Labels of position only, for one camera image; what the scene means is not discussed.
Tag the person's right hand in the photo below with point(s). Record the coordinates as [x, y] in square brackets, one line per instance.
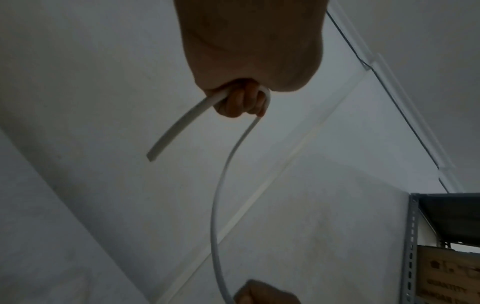
[266, 295]

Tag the person's left hand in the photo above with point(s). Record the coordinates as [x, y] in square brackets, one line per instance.
[255, 44]

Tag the grey metal shelf rack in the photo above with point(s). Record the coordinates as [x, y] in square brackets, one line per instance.
[410, 252]

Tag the brown cardboard box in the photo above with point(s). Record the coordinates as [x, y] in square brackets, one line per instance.
[450, 276]

